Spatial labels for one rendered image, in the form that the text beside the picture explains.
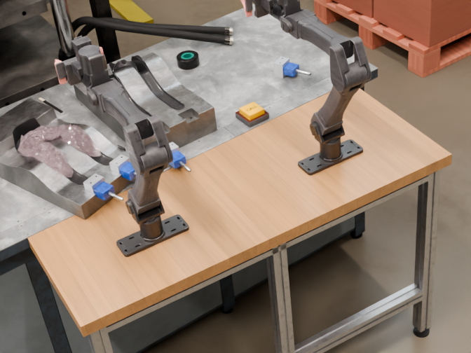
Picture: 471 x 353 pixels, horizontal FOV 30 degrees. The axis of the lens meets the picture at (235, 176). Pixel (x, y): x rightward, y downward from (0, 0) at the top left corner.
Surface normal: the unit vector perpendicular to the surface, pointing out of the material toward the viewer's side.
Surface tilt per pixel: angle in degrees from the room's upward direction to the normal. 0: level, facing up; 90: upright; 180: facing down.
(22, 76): 0
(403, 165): 0
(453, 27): 90
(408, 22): 90
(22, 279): 90
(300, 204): 0
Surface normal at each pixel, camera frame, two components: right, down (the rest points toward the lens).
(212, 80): -0.10, -0.78
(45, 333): 0.57, 0.47
